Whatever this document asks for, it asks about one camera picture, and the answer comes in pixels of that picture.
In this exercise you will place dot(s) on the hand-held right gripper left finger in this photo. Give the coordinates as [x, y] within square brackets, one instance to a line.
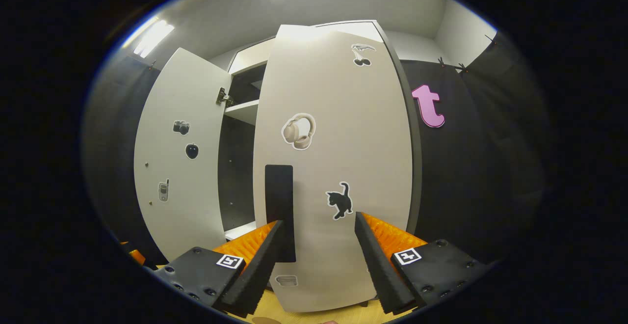
[260, 280]

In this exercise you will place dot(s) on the cabinet door with cat sticker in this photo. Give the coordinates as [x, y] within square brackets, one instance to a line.
[353, 132]

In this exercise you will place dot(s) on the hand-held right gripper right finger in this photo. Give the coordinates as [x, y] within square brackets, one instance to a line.
[382, 275]

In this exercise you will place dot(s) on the cabinet door with camera sticker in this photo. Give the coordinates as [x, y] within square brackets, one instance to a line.
[181, 216]

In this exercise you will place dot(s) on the metal door hinge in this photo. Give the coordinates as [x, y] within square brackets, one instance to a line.
[224, 98]

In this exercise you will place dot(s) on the small ceiling light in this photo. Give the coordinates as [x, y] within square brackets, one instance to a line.
[154, 37]

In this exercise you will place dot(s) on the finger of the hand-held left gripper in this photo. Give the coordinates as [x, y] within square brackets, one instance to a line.
[137, 256]

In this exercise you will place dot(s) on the black backdrop cloth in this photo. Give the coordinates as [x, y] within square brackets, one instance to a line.
[481, 167]

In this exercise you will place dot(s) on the white cabinet shelf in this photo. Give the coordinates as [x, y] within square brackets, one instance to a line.
[240, 230]
[243, 112]

